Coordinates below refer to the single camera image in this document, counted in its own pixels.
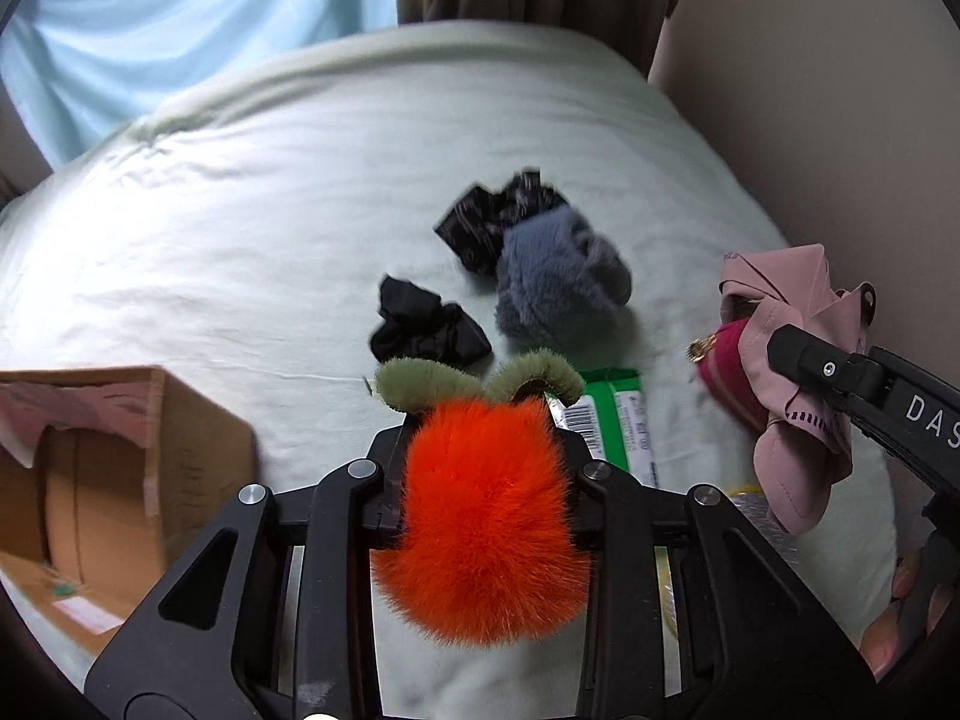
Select pink fabric cloth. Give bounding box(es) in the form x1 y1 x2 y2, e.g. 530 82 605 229
717 242 879 536

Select round glitter pad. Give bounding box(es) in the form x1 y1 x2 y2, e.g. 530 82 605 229
729 488 799 567

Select magenta zip pouch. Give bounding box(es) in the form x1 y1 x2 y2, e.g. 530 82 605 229
686 319 768 436

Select orange fluffy pompom toy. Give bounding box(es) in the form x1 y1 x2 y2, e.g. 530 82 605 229
373 349 590 647

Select green tissue packet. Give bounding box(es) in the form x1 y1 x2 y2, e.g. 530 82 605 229
547 367 659 489

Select grey fluffy scrunchie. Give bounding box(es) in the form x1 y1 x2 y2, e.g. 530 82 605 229
494 205 633 351

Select small black scrunchie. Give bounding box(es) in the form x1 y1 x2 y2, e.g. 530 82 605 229
370 275 493 371

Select right hand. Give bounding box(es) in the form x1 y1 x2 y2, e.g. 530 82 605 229
859 546 953 681

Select cardboard box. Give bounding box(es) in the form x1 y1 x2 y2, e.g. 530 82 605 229
2 367 257 655

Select pale green bed sheet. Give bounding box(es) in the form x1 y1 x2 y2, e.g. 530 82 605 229
2 23 784 491

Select light blue hanging sheet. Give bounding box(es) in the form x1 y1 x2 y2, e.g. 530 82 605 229
2 0 397 167

